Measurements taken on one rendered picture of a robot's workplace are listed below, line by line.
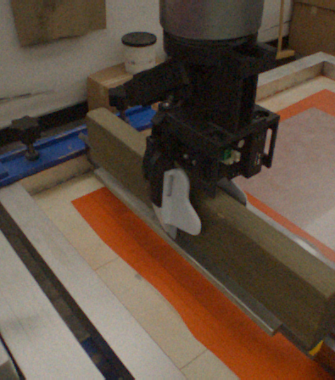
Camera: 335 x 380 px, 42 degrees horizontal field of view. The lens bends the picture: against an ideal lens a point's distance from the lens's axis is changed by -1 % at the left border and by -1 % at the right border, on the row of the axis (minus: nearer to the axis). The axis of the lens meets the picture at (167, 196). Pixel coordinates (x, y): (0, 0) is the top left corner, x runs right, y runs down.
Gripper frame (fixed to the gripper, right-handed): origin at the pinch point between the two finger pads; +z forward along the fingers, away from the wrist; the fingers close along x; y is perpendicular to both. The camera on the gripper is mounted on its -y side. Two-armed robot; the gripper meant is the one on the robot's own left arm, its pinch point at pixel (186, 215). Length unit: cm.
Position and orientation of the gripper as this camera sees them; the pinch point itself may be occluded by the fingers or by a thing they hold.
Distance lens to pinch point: 46.4
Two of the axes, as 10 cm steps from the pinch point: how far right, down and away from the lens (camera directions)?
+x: 7.9, -3.9, 4.8
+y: 6.2, 5.0, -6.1
